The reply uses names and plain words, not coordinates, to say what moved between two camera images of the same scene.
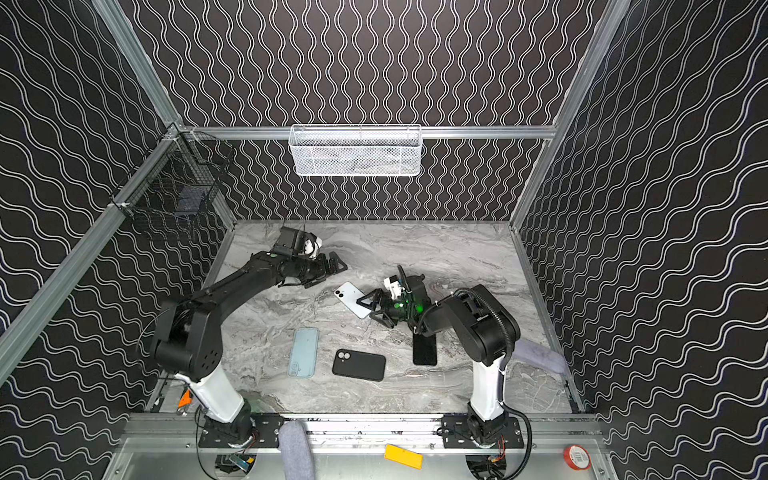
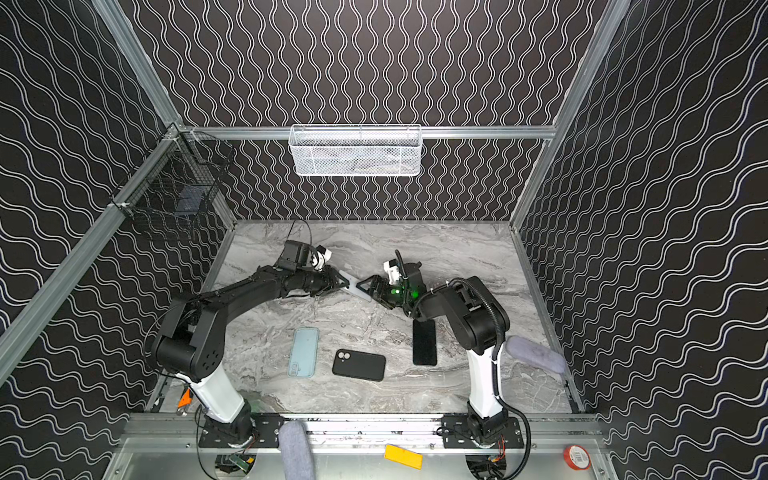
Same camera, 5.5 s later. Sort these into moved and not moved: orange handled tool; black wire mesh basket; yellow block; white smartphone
Moved: white smartphone
Not moved: orange handled tool; black wire mesh basket; yellow block
